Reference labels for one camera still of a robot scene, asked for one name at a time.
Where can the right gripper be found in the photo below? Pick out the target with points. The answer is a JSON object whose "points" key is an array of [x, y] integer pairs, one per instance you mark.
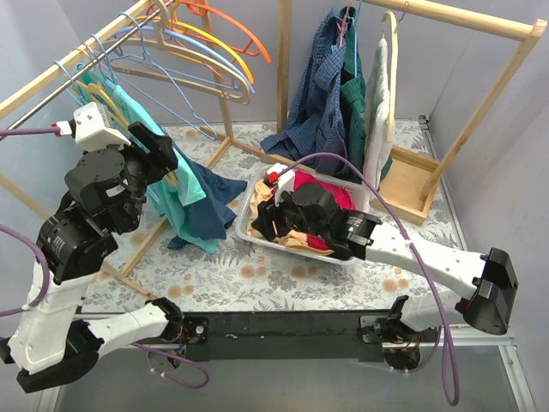
{"points": [[274, 213]]}

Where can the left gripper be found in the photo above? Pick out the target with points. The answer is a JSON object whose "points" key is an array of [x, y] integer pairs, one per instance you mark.
{"points": [[159, 148]]}

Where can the beige t shirt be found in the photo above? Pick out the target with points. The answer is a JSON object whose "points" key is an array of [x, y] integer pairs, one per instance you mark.
{"points": [[293, 240]]}

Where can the thin light blue wire hanger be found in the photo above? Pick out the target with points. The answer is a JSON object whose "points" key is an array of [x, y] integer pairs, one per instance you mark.
{"points": [[133, 112]]}

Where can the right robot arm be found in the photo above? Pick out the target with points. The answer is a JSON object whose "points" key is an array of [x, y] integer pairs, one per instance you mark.
{"points": [[480, 288]]}

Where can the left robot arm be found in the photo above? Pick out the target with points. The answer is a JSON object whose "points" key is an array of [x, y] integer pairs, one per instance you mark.
{"points": [[106, 192]]}

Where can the teal t shirt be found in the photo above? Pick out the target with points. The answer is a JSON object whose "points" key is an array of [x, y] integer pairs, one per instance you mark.
{"points": [[181, 193]]}

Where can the blue plaid shirt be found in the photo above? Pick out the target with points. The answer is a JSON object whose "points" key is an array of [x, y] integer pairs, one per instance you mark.
{"points": [[315, 123]]}

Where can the yellow orange hanger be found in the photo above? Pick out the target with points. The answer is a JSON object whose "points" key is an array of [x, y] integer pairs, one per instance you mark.
{"points": [[197, 45]]}

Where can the dark blue garment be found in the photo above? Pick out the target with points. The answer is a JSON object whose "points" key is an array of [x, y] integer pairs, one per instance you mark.
{"points": [[206, 221]]}

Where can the floral table cloth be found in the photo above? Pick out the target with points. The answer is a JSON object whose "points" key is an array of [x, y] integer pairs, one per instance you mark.
{"points": [[242, 276]]}

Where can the white plastic basket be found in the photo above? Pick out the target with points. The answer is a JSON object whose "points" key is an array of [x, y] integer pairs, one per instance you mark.
{"points": [[307, 214]]}

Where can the black base bar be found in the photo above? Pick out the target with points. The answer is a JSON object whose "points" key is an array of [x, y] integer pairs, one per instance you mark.
{"points": [[294, 335]]}

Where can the white garment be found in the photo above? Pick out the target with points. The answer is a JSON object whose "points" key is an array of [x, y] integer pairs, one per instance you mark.
{"points": [[376, 115]]}

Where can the metal rod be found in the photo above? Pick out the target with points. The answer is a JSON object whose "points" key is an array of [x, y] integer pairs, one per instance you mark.
{"points": [[64, 81]]}

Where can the right wooden clothes rack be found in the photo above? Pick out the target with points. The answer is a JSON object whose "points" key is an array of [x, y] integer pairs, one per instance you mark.
{"points": [[461, 63]]}

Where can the wooden clothes rack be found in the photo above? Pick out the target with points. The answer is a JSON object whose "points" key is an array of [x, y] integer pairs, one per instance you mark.
{"points": [[227, 141], [461, 63]]}

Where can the dark green garment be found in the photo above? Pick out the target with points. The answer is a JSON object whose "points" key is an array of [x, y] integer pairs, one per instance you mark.
{"points": [[352, 91]]}

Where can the left wooden clothes rack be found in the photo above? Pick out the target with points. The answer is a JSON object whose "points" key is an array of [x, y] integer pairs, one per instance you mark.
{"points": [[227, 141]]}

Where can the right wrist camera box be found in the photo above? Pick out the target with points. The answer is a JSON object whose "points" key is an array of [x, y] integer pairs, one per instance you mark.
{"points": [[280, 181]]}

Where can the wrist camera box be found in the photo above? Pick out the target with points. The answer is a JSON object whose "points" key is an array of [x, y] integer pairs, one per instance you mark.
{"points": [[92, 128], [280, 181]]}

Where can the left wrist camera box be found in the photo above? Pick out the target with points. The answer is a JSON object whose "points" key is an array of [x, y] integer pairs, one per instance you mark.
{"points": [[92, 128]]}

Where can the aluminium frame rail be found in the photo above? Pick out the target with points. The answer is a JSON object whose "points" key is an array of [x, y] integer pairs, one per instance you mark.
{"points": [[388, 216]]}

